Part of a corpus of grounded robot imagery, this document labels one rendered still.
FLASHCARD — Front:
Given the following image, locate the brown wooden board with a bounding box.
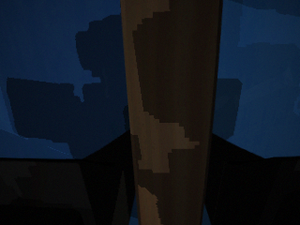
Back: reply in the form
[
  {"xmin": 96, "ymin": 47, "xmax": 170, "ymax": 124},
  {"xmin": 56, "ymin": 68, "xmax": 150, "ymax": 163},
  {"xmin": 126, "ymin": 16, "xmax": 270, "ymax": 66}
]
[{"xmin": 120, "ymin": 0, "xmax": 223, "ymax": 225}]

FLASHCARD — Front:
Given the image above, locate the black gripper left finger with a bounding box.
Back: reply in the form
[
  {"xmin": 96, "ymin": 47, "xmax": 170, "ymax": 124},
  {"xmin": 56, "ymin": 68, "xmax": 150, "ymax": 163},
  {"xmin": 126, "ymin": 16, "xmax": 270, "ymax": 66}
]
[{"xmin": 0, "ymin": 129, "xmax": 135, "ymax": 225}]

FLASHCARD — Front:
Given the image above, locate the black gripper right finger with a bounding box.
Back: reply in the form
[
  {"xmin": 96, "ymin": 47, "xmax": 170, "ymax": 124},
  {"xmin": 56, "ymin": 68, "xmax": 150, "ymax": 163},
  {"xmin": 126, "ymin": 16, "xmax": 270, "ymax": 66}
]
[{"xmin": 204, "ymin": 133, "xmax": 300, "ymax": 225}]

